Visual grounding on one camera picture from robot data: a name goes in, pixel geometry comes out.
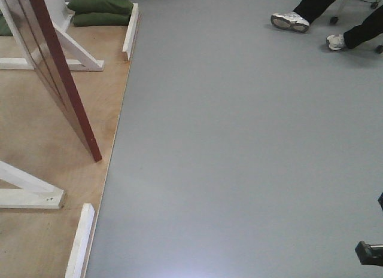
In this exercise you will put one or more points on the brown wooden door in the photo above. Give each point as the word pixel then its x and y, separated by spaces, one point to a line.
pixel 37 36

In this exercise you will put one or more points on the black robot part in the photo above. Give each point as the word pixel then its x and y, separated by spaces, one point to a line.
pixel 369 254

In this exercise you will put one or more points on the green sandbag lower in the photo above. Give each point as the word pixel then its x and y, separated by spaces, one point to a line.
pixel 101 19

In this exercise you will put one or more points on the green sandbag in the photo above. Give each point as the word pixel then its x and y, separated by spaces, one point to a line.
pixel 101 19
pixel 101 6

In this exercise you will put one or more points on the green sandbag upper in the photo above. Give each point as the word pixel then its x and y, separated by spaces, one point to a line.
pixel 101 6

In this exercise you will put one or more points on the white front edge strip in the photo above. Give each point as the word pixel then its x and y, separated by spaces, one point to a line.
pixel 79 247

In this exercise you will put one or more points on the seated person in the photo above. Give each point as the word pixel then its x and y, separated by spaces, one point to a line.
pixel 300 19

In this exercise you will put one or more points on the plywood base platform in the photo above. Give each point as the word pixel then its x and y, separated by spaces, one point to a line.
pixel 36 138

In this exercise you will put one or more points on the white office chair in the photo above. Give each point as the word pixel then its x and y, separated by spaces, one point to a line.
pixel 357 22

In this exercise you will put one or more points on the white wooden door frame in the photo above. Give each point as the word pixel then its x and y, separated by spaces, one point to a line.
pixel 29 192

